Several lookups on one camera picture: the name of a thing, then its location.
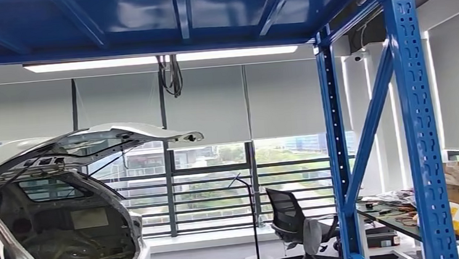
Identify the clear water bottle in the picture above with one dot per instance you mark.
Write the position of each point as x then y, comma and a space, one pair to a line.
260, 222

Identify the black equipment case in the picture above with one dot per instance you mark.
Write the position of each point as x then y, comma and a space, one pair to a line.
381, 239

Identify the white car tailgate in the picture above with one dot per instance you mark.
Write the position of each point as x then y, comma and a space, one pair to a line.
139, 129

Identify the white security camera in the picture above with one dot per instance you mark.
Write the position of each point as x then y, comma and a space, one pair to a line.
360, 57

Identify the blue steel shelf rack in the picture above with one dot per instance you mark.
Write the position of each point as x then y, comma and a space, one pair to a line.
415, 89

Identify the dark top work desk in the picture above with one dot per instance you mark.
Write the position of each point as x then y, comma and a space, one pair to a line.
384, 221

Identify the black mesh office chair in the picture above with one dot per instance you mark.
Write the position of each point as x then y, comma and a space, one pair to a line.
285, 210

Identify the grey jacket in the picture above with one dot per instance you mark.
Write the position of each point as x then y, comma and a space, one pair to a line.
312, 236

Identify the long ceiling light strip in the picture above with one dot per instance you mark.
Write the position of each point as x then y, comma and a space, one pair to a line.
105, 63

